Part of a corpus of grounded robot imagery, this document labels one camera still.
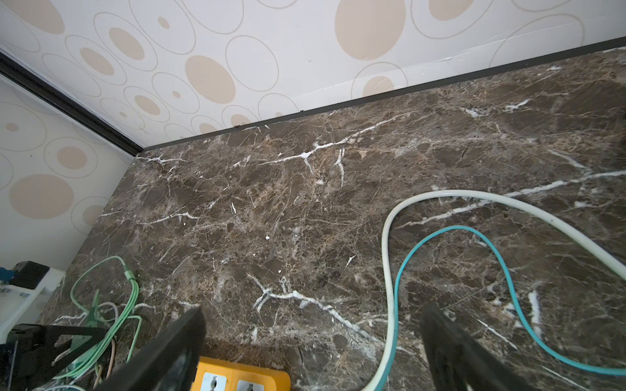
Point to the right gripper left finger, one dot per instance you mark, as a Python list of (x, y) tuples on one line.
[(168, 362)]

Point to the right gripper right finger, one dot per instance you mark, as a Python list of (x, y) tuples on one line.
[(458, 362)]

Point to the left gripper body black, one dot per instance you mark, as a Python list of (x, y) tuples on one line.
[(33, 354)]

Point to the orange power strip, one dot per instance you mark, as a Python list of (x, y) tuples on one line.
[(220, 375)]

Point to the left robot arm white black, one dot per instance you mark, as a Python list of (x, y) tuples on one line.
[(25, 289)]

